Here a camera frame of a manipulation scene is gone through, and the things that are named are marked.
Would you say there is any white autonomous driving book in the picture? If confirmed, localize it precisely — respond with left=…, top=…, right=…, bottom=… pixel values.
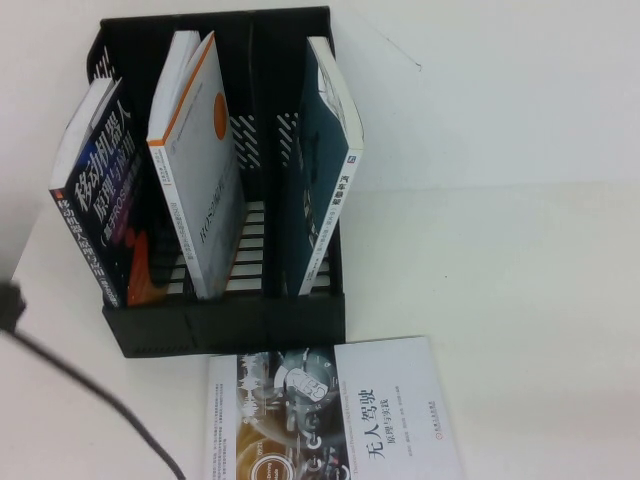
left=199, top=335, right=464, bottom=480

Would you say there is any black cable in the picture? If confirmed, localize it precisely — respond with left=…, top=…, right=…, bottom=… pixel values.
left=0, top=329, right=184, bottom=480

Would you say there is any white orange ROS book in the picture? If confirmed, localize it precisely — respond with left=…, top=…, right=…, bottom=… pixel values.
left=146, top=30, right=251, bottom=301

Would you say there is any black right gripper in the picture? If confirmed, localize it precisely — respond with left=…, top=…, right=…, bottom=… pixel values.
left=0, top=282, right=27, bottom=332

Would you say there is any black plastic book stand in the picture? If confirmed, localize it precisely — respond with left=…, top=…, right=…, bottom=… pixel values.
left=83, top=5, right=347, bottom=360

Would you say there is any dark blue mobile robot book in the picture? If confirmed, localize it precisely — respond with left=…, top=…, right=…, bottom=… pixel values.
left=48, top=77, right=169, bottom=309

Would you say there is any white car suspension book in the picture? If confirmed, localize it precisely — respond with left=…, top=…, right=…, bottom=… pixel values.
left=282, top=35, right=365, bottom=300

